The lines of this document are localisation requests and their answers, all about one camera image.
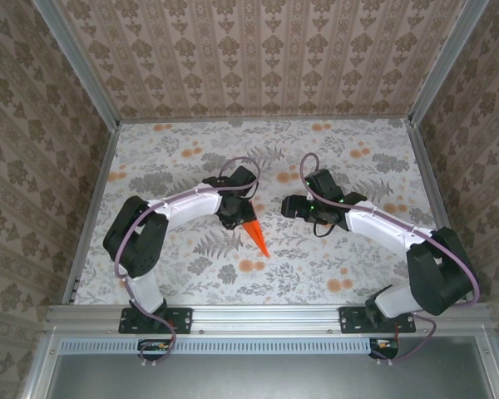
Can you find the orange paper sheet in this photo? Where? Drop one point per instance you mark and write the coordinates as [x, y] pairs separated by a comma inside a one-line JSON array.
[[258, 239]]

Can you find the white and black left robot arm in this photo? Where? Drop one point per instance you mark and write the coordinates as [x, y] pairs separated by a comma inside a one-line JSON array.
[[183, 205]]

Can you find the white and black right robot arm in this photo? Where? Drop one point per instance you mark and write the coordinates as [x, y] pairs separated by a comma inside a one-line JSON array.
[[378, 224]]

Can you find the floral print tablecloth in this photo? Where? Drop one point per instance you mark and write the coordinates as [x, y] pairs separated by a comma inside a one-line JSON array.
[[307, 270]]

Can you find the small black electronics board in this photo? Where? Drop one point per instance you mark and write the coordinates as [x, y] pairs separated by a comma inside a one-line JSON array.
[[384, 345], [154, 346]]

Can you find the grey metal panel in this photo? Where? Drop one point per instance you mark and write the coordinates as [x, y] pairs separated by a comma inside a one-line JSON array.
[[274, 378]]

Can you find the thin aluminium table edge rail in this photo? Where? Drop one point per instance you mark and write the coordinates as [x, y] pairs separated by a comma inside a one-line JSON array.
[[266, 119]]

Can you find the long aluminium mounting rail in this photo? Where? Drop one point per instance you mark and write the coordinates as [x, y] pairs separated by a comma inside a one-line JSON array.
[[266, 318]]

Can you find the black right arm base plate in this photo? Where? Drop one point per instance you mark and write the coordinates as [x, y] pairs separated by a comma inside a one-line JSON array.
[[349, 320]]

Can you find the aluminium side rail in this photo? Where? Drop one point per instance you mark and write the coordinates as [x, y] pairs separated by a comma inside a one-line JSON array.
[[438, 208], [94, 208]]

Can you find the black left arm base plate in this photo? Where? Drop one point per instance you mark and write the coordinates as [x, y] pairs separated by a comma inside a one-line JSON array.
[[183, 320]]

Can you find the aluminium frame post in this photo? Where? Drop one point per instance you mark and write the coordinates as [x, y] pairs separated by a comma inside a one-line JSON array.
[[77, 62], [447, 62]]

